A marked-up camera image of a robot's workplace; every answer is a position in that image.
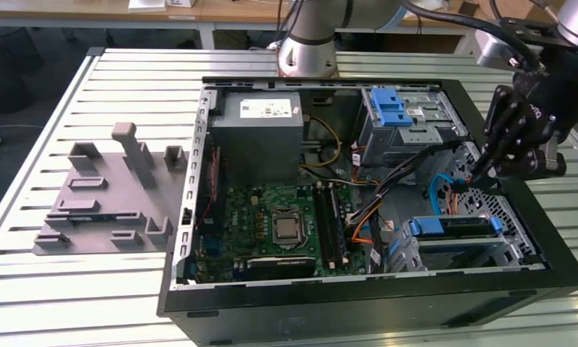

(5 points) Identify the CPU socket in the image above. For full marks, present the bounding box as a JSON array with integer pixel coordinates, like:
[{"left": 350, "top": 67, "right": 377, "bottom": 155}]
[{"left": 268, "top": 207, "right": 310, "bottom": 251}]

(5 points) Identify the green motherboard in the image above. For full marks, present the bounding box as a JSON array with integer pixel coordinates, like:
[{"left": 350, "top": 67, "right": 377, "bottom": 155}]
[{"left": 192, "top": 182, "right": 368, "bottom": 281}]

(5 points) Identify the blue data wire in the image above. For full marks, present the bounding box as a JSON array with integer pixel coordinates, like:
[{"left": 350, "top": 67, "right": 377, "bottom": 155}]
[{"left": 428, "top": 173, "right": 474, "bottom": 218}]

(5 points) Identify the yellow wire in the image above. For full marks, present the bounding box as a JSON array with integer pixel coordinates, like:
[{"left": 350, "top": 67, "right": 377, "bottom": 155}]
[{"left": 301, "top": 115, "right": 342, "bottom": 169}]

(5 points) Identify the hard disk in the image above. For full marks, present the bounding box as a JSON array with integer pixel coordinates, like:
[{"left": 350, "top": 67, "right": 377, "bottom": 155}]
[{"left": 409, "top": 215, "right": 505, "bottom": 239}]

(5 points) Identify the grey parts rack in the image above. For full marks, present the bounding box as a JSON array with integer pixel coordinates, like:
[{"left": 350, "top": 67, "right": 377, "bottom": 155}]
[{"left": 32, "top": 121, "right": 192, "bottom": 256}]

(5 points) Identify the black graphics card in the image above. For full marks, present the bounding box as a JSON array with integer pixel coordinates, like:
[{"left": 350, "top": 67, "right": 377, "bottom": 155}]
[{"left": 233, "top": 254, "right": 317, "bottom": 281}]

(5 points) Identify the silver CPU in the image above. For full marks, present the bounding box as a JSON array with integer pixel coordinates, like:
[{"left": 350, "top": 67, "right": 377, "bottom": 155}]
[{"left": 273, "top": 218, "right": 302, "bottom": 244}]

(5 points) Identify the metal disk bay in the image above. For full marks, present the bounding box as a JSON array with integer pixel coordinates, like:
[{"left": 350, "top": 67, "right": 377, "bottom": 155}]
[{"left": 388, "top": 213, "right": 536, "bottom": 272}]

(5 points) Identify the black PC case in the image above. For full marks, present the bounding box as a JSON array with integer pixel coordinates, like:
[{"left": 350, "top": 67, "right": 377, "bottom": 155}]
[{"left": 156, "top": 75, "right": 578, "bottom": 345}]

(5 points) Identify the large white box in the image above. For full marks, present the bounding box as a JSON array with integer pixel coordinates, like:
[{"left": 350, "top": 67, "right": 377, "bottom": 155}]
[{"left": 126, "top": 0, "right": 168, "bottom": 14}]

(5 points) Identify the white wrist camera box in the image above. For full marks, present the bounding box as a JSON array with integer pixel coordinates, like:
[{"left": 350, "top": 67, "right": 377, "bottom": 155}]
[{"left": 476, "top": 30, "right": 517, "bottom": 69}]

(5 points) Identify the wooden desk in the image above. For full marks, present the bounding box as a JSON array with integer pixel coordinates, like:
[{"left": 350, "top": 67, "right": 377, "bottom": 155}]
[{"left": 0, "top": 0, "right": 496, "bottom": 55}]

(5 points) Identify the metal optical drive cage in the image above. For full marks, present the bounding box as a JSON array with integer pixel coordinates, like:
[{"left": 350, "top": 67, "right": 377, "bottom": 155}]
[{"left": 358, "top": 86, "right": 469, "bottom": 167}]

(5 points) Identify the blue plastic drive latch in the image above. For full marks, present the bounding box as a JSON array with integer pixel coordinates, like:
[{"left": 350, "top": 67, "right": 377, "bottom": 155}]
[{"left": 370, "top": 87, "right": 418, "bottom": 127}]

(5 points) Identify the orange flat wire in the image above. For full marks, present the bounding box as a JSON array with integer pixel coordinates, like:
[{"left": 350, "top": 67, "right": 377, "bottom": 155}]
[{"left": 350, "top": 207, "right": 382, "bottom": 247}]

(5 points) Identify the black cable bundle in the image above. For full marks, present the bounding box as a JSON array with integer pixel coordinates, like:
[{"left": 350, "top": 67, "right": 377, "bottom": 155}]
[{"left": 346, "top": 140, "right": 464, "bottom": 232}]

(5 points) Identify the orange and black power wire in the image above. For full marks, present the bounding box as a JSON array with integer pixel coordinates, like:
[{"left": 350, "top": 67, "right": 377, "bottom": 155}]
[{"left": 442, "top": 182, "right": 466, "bottom": 218}]

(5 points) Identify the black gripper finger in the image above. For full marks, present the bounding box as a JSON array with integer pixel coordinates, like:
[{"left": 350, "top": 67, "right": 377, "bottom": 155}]
[
  {"left": 497, "top": 104, "right": 541, "bottom": 180},
  {"left": 472, "top": 85, "right": 517, "bottom": 189}
]

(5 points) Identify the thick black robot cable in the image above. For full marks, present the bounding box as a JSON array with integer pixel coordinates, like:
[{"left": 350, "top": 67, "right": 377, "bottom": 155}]
[{"left": 402, "top": 0, "right": 546, "bottom": 70}]

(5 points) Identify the grey power supply unit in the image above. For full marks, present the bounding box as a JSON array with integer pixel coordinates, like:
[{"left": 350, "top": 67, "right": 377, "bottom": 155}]
[{"left": 206, "top": 90, "right": 305, "bottom": 185}]

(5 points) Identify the black office chair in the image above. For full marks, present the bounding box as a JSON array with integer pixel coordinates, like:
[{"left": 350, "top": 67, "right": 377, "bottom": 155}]
[{"left": 0, "top": 27, "right": 44, "bottom": 115}]

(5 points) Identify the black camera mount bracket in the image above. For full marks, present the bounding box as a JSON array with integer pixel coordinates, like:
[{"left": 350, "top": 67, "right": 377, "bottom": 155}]
[{"left": 498, "top": 17, "right": 560, "bottom": 48}]

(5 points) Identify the thin red wire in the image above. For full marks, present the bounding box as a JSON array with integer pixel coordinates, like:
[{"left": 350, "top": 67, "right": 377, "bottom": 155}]
[{"left": 205, "top": 147, "right": 221, "bottom": 221}]

